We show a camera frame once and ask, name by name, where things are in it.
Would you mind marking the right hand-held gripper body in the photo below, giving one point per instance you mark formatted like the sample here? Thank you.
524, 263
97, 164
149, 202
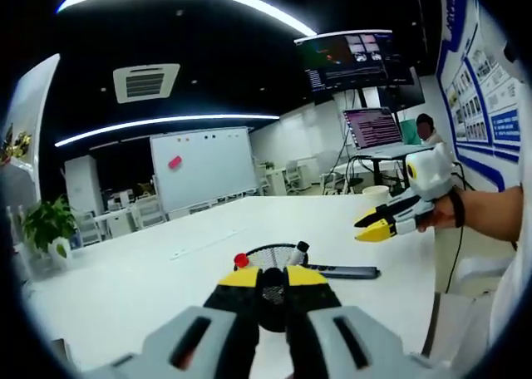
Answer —
432, 171

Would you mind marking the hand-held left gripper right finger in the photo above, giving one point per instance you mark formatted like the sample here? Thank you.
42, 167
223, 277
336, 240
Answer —
365, 341

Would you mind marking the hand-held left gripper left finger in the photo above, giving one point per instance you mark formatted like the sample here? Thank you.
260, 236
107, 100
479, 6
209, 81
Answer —
166, 346

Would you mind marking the white paper cup green print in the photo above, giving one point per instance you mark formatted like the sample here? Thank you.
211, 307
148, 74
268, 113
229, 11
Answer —
376, 194

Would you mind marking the dark blue long marker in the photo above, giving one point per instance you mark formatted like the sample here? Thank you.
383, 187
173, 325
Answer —
345, 272

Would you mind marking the red whiteboard marker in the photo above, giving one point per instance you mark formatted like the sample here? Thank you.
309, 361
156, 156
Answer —
240, 259

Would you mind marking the black mesh pen holder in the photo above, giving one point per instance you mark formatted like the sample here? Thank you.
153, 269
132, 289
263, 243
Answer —
270, 254

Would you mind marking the white rolling whiteboard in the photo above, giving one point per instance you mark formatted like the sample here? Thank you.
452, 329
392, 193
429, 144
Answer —
203, 167

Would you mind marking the pink whiteboard eraser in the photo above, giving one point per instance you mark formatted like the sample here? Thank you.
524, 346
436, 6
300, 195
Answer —
174, 162

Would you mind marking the person's right hand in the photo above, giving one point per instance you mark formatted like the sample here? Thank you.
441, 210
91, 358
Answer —
440, 215

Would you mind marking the teal paper bag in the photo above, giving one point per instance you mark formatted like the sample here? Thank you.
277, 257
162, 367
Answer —
409, 134

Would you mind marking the standing desk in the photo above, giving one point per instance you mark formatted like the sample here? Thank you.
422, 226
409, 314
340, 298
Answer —
386, 152

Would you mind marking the monitor with purple screen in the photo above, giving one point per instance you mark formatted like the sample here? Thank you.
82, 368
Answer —
374, 127

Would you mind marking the white chair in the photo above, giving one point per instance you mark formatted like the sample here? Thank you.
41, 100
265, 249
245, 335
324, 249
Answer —
469, 271

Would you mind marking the small potted plant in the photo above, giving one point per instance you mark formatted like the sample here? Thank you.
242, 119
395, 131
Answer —
268, 165

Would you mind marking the person's white clothing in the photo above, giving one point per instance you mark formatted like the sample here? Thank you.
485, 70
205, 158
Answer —
511, 291

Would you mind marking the green potted plant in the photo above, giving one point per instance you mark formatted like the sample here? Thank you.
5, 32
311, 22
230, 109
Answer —
45, 225

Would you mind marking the white cabinet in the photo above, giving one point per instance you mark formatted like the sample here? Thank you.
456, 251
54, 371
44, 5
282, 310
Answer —
81, 183

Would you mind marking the white ceiling light strip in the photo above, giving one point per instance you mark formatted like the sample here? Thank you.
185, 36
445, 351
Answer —
166, 121
270, 11

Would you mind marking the gold decorations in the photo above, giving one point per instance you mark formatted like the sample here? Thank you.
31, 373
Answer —
16, 144

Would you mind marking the ceiling air conditioner vent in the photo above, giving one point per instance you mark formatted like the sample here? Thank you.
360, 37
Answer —
145, 84

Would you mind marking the white curved display shelf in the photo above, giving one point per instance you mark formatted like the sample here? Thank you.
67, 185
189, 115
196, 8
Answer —
29, 104

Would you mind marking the blue and white wall poster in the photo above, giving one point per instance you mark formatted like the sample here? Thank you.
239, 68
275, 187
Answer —
478, 104

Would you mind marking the wall-mounted dark display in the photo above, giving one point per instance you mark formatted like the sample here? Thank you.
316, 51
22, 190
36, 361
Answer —
345, 59

